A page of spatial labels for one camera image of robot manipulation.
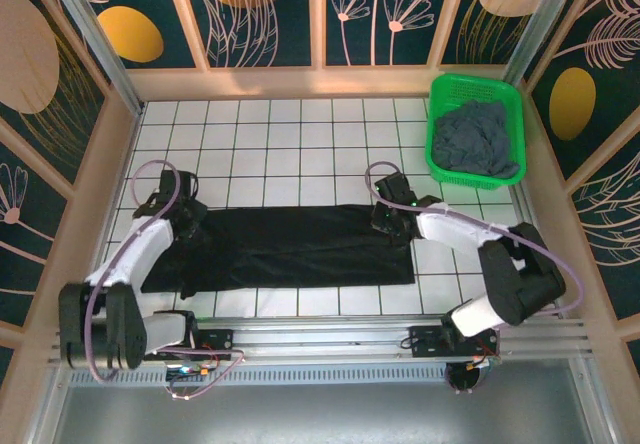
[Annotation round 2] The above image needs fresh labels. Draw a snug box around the black t-shirt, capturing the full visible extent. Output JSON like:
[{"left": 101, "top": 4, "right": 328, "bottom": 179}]
[{"left": 139, "top": 205, "right": 416, "bottom": 300}]

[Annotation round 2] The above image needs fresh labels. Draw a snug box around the blue-grey t-shirt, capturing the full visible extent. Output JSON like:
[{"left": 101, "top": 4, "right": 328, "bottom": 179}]
[{"left": 432, "top": 99, "right": 521, "bottom": 179}]

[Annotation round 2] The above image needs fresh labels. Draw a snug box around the green plastic basket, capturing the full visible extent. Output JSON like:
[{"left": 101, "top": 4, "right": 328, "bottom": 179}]
[{"left": 424, "top": 72, "right": 529, "bottom": 191}]

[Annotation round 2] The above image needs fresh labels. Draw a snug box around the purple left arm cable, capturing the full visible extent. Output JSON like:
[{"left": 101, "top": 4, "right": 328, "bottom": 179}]
[{"left": 83, "top": 160, "right": 181, "bottom": 383}]

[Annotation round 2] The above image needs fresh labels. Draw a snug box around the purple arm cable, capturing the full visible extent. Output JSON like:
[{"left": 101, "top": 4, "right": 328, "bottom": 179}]
[
  {"left": 83, "top": 160, "right": 181, "bottom": 383},
  {"left": 365, "top": 161, "right": 586, "bottom": 318}
]

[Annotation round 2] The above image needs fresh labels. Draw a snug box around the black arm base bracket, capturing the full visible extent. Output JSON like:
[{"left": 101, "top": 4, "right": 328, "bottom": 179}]
[
  {"left": 194, "top": 327, "right": 235, "bottom": 354},
  {"left": 407, "top": 324, "right": 451, "bottom": 358}
]

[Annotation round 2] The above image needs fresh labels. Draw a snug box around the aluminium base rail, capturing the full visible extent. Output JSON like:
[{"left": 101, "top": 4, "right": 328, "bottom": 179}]
[{"left": 49, "top": 316, "right": 601, "bottom": 365}]

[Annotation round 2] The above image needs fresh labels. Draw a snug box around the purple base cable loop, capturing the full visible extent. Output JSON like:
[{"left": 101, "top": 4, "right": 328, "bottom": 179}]
[{"left": 167, "top": 348, "right": 247, "bottom": 401}]

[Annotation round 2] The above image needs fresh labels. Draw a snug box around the slotted grey cable duct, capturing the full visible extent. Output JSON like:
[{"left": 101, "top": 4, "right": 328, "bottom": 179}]
[{"left": 69, "top": 366, "right": 451, "bottom": 386}]

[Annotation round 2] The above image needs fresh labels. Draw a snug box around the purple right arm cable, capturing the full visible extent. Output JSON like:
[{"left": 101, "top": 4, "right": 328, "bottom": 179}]
[{"left": 365, "top": 161, "right": 586, "bottom": 318}]

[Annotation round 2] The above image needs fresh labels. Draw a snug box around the aluminium frame post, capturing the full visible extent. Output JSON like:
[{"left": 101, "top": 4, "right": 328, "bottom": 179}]
[
  {"left": 39, "top": 0, "right": 146, "bottom": 115},
  {"left": 504, "top": 0, "right": 586, "bottom": 85}
]

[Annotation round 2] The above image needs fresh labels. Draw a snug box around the grey metal base plate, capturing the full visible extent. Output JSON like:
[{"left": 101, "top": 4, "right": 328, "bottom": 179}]
[{"left": 52, "top": 383, "right": 601, "bottom": 444}]

